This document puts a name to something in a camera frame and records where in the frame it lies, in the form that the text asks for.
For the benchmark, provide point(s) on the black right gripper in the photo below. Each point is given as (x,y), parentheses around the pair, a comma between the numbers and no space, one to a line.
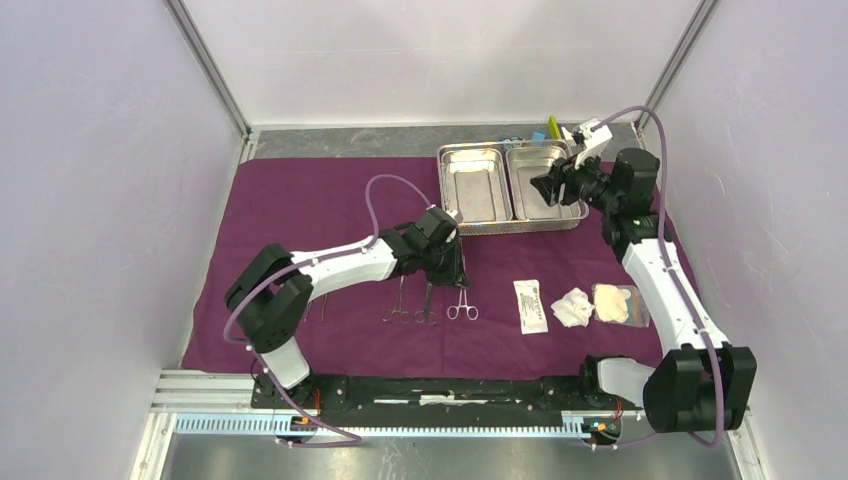
(549,184)

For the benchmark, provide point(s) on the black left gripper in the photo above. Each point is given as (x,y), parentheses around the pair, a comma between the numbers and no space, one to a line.
(459,277)

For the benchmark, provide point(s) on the steel hemostat clamp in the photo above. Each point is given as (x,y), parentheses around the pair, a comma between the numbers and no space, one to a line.
(462,305)

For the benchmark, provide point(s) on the steel surgical scissors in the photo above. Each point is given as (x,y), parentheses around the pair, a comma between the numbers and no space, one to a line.
(426,315)

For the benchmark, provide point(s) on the steel two-compartment tray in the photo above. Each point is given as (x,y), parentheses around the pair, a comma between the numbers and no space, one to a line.
(488,184)

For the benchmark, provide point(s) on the steel needle holder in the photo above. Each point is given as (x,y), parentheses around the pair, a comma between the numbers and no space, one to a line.
(397,312)

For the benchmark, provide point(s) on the maroon cloth wrap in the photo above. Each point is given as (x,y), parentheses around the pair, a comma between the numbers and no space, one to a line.
(314,204)

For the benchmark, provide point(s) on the green suture packet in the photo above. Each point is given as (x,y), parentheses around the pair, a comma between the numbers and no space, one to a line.
(532,316)

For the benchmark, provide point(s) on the white gauze packet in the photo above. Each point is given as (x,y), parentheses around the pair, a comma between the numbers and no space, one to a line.
(574,309)

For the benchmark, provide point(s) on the white gauze pad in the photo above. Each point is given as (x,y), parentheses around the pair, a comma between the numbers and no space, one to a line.
(620,305)

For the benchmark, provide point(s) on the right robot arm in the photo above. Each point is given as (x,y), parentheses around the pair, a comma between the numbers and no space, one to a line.
(703,382)

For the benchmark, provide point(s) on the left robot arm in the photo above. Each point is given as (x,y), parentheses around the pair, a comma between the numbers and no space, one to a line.
(269,299)

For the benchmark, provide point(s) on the yellow-green plastic block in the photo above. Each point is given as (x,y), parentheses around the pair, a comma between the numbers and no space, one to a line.
(554,128)

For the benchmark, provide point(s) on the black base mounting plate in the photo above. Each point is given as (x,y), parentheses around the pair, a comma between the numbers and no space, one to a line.
(362,401)

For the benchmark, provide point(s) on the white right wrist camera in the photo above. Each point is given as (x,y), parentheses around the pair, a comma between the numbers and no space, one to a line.
(591,137)

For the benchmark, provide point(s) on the aluminium frame post right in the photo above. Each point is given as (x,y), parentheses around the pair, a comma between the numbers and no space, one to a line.
(698,22)

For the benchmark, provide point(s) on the aluminium frame rail left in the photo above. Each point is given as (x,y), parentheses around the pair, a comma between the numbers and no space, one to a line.
(223,139)

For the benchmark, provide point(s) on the aluminium frame rail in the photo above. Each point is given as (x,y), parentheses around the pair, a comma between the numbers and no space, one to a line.
(234,426)
(223,139)

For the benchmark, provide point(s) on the aluminium front frame rail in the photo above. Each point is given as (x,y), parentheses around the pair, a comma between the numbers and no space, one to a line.
(234,426)

